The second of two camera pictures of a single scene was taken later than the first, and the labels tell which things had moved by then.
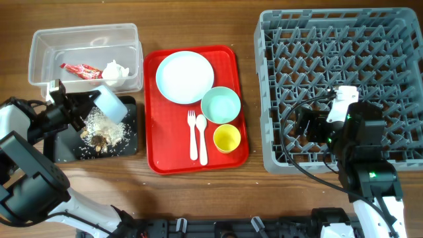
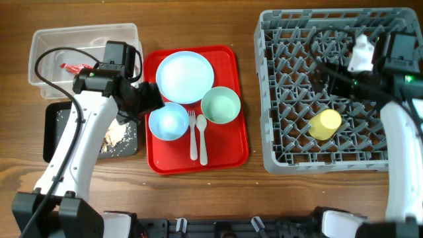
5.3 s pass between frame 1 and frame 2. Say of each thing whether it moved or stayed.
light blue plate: stayed
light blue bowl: moved
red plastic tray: stayed
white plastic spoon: stayed
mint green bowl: stayed
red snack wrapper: stayed
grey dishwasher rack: stayed
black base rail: stayed
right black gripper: moved
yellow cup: moved
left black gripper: moved
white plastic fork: stayed
